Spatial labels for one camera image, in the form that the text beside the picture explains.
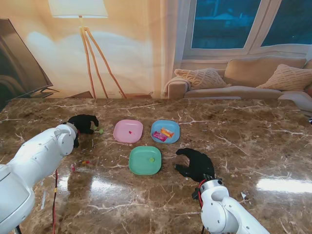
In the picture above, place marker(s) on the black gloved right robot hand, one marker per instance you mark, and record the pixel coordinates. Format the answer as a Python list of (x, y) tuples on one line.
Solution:
[(201, 165)]

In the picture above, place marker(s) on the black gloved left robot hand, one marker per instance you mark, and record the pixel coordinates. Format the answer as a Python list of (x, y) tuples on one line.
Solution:
[(83, 123)]

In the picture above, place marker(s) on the small orange candy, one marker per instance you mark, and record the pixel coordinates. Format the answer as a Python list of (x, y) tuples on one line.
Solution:
[(85, 162)]

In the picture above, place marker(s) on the small red candy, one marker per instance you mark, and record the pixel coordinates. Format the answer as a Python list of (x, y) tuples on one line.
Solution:
[(72, 167)]

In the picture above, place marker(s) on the orange candy bar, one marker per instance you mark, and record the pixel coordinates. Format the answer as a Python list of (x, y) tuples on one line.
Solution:
[(168, 132)]

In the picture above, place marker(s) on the pink candy bar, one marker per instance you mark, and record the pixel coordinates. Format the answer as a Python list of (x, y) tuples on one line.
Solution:
[(159, 136)]

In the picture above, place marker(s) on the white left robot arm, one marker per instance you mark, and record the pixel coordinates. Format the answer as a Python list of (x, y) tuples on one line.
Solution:
[(36, 158)]

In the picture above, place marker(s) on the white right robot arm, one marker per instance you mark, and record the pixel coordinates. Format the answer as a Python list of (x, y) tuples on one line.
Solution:
[(219, 214)]

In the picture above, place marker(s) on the wooden low cabinet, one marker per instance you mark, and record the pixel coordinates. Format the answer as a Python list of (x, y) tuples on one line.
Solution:
[(80, 94)]

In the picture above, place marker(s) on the pink square plastic dish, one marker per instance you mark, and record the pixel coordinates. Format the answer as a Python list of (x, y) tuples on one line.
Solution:
[(122, 129)]

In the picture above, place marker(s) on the blue square plastic dish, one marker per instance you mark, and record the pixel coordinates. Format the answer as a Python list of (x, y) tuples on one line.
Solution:
[(158, 124)]

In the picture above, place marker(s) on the green square plastic dish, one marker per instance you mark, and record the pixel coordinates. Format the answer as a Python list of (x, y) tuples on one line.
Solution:
[(141, 156)]

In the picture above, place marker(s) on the cream knitted cushion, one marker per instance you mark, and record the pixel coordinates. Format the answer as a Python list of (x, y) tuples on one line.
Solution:
[(202, 78), (287, 78)]

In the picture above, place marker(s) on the flat screen television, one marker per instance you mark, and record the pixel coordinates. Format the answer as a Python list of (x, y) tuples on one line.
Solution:
[(17, 63)]

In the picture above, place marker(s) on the beige sofa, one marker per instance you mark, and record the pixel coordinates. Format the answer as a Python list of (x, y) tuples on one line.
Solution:
[(256, 68)]

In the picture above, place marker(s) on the wooden tripod floor lamp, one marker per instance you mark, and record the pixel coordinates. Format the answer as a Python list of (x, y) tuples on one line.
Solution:
[(78, 8)]

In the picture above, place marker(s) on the white framed window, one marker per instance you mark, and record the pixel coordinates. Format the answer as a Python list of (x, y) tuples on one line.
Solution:
[(219, 24)]

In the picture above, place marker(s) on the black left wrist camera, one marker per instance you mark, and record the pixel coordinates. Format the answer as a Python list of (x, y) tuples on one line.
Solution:
[(76, 142)]

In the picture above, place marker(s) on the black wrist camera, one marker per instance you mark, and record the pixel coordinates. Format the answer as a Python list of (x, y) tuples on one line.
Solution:
[(76, 142), (195, 193)]

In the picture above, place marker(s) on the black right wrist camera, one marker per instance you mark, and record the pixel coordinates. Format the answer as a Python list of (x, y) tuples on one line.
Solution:
[(195, 193)]

